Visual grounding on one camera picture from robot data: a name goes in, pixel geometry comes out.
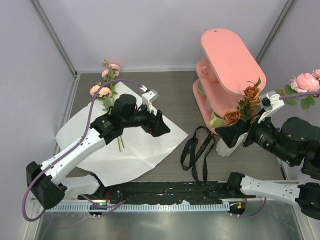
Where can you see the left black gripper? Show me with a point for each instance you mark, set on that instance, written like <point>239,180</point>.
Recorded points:
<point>155,125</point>

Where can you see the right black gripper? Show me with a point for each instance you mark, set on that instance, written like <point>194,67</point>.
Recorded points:
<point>228,133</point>

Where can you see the white wrapping paper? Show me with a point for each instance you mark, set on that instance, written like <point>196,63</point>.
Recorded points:
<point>141,152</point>

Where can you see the brown rose flower stem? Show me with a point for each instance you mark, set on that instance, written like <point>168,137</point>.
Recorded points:
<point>245,106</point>

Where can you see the pink rose flower stem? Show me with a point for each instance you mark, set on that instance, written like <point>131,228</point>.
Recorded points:
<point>306,87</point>

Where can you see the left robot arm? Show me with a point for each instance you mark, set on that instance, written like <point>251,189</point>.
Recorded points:
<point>47,181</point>

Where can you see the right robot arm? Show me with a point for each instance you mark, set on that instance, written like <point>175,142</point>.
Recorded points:
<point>295,144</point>

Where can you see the white ribbed vase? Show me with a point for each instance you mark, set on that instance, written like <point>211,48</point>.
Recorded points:
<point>224,151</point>

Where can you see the pink rose bouquet flowers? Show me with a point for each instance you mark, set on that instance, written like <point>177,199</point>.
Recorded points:
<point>108,92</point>

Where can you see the yellow-green mug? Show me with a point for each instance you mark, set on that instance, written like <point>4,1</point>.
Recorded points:
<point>216,121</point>

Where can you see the pink three-tier shelf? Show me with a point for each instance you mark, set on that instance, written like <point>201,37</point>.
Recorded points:
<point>233,66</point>

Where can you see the pink cup on shelf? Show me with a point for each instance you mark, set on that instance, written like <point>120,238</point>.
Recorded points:
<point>207,71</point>

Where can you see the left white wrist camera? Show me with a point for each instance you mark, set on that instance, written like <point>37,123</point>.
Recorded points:
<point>148,96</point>

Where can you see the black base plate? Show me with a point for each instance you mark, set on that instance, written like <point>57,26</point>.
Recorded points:
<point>163,193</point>

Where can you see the white slotted cable duct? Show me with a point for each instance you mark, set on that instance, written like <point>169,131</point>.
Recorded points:
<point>82,206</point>

